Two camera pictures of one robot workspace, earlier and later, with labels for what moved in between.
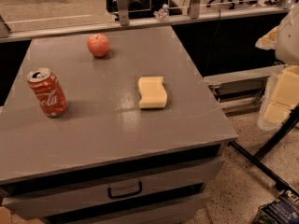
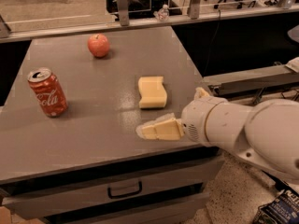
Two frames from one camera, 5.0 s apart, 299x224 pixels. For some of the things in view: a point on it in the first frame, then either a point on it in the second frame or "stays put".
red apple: [98, 45] stays put
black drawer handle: [125, 194] stays put
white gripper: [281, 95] -> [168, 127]
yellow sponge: [153, 92] stays put
